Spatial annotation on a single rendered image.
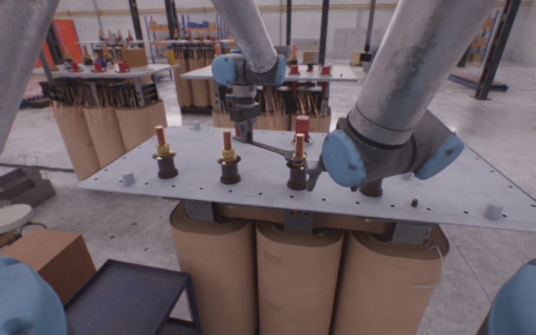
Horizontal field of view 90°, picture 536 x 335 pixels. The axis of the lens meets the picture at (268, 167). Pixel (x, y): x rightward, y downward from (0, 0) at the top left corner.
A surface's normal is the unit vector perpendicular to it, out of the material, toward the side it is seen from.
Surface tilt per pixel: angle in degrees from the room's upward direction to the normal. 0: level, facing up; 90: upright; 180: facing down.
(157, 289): 0
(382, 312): 90
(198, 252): 90
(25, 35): 98
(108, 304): 0
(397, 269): 90
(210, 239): 90
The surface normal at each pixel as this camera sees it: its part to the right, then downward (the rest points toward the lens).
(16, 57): 0.98, 0.18
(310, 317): -0.03, 0.45
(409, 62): -0.54, 0.55
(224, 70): -0.40, 0.42
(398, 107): -0.31, 0.66
